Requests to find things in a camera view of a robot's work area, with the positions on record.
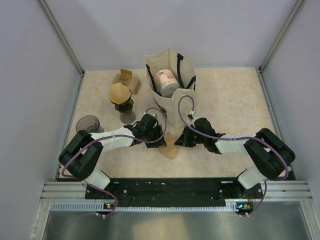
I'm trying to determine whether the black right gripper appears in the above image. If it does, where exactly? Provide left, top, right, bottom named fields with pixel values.
left=174, top=125, right=207, bottom=148

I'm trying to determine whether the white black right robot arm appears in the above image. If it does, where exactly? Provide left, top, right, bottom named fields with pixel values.
left=174, top=117, right=296, bottom=198

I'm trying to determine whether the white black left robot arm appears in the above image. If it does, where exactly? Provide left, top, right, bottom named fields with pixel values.
left=58, top=113, right=167, bottom=199

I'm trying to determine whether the grey glass server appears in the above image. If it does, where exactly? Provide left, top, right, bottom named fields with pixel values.
left=120, top=110, right=136, bottom=125

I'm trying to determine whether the pink wrapped paper roll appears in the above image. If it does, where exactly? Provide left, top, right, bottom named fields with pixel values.
left=153, top=69, right=180, bottom=97

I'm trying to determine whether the cream floral canvas tote bag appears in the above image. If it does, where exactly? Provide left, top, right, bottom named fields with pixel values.
left=145, top=45, right=197, bottom=136

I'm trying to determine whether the brown cardboard box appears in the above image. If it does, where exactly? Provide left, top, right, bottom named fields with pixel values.
left=111, top=69, right=141, bottom=95

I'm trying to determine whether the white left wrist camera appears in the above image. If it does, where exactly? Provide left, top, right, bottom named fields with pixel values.
left=144, top=112, right=158, bottom=119

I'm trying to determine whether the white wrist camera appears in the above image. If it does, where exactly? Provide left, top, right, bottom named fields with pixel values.
left=144, top=112, right=158, bottom=119
left=188, top=110, right=199, bottom=125

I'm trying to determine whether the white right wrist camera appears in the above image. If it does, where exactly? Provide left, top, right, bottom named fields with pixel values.
left=188, top=110, right=199, bottom=125

